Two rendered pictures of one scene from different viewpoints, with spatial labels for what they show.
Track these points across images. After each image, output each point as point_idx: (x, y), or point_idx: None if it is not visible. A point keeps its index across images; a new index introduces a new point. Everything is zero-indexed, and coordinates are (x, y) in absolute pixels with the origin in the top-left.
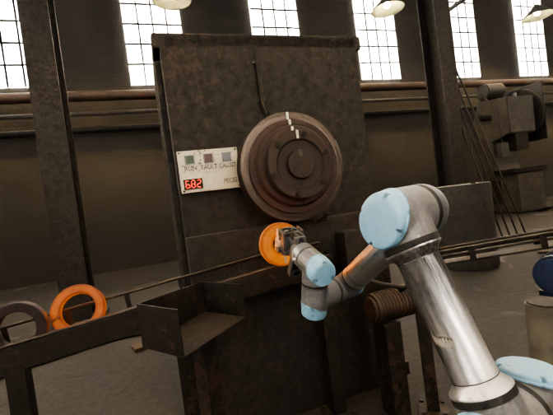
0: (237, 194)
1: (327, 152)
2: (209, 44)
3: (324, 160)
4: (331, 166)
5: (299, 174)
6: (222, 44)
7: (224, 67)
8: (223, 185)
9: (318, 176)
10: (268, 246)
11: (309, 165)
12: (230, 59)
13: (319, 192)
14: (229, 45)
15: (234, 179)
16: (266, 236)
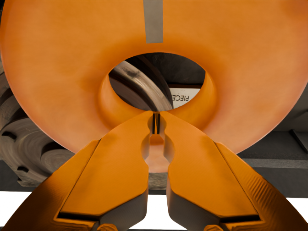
0: (172, 74)
1: (19, 172)
2: (165, 185)
3: (21, 161)
4: (2, 153)
5: (73, 154)
6: (154, 186)
7: (156, 176)
8: (191, 92)
9: (28, 140)
10: (245, 111)
11: (52, 161)
12: (149, 179)
13: (14, 102)
14: (148, 185)
15: (172, 98)
16: (231, 147)
